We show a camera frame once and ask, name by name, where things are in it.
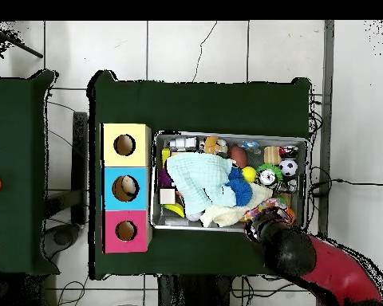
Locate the light blue waffle cloth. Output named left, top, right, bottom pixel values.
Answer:
left=165, top=151, right=238, bottom=215

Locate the blue spiky rubber ball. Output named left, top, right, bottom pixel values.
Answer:
left=225, top=177, right=254, bottom=207

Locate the silver drink can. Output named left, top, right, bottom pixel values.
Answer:
left=259, top=169, right=277, bottom=186

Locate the shallow clear mesh bin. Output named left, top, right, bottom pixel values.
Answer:
left=149, top=130, right=309, bottom=235

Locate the wooden box with three holes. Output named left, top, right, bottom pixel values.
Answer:
left=100, top=123, right=152, bottom=254

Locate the tan plush animal toy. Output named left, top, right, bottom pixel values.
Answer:
left=203, top=135, right=220, bottom=154

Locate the small brown toy football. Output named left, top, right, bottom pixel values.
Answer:
left=229, top=144, right=248, bottom=169

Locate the cream knitted cloth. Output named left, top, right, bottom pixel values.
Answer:
left=199, top=182, right=274, bottom=228

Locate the smooth yellow ball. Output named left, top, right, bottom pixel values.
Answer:
left=241, top=166, right=258, bottom=183

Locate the dark green table cloth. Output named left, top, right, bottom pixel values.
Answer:
left=87, top=69, right=312, bottom=281

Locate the colourful patterned cloth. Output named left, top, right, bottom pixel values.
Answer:
left=243, top=197, right=288, bottom=221

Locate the small black-white soccer ball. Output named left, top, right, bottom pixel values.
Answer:
left=278, top=159, right=298, bottom=178

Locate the black floor beam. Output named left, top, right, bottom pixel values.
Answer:
left=71, top=111, right=89, bottom=226

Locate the grey floor foot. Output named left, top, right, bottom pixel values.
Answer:
left=44, top=222, right=82, bottom=257

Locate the dark green side table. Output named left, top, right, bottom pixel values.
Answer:
left=0, top=69, right=60, bottom=277

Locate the black tripod leg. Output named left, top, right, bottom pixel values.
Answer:
left=0, top=28, right=44, bottom=59

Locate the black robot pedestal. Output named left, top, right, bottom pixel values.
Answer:
left=157, top=275, right=234, bottom=306

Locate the black floor cable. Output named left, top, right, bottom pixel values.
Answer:
left=309, top=165, right=383, bottom=197

